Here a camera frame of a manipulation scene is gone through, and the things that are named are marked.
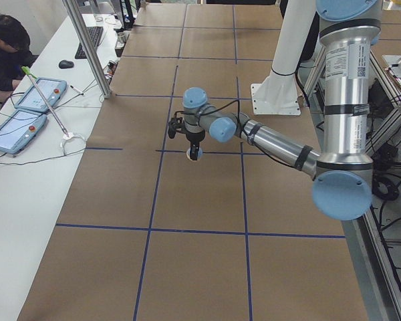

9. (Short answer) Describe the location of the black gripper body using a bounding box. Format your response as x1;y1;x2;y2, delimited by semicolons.
185;130;205;143

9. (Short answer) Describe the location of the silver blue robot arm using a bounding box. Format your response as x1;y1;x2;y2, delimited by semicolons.
170;1;382;221

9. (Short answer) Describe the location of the metal cup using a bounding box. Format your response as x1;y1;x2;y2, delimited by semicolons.
114;31;126;51

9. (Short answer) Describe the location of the black keyboard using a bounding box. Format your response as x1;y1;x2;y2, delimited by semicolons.
74;25;105;60

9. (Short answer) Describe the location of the upper teach pendant tablet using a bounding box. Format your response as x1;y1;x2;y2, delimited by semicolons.
13;77;68;113

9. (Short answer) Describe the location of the teach pendant tablet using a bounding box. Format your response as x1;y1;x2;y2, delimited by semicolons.
13;77;68;113
0;110;47;154

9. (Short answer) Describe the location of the black computer mouse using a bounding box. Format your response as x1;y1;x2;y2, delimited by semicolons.
58;60;74;69

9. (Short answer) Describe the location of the lower teach pendant tablet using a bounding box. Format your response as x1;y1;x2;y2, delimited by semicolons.
0;110;47;154

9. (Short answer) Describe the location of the person in black clothes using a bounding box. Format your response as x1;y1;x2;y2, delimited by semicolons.
0;14;37;103

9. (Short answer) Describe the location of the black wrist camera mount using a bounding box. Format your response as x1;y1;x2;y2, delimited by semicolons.
167;111;186;139

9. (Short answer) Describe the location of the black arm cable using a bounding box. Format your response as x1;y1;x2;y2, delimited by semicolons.
176;98;255;141

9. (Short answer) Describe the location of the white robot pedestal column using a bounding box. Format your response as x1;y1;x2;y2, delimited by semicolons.
251;0;319;116

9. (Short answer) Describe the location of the black tablet cable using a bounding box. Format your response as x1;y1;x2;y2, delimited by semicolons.
0;140;88;166

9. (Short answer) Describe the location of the aluminium frame post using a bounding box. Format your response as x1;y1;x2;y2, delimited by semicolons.
62;0;112;99

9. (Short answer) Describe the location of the silver reacher stick green handle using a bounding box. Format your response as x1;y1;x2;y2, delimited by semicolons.
21;66;86;156

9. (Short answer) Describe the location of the aluminium side rail frame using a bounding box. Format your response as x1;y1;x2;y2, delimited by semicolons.
303;43;401;321

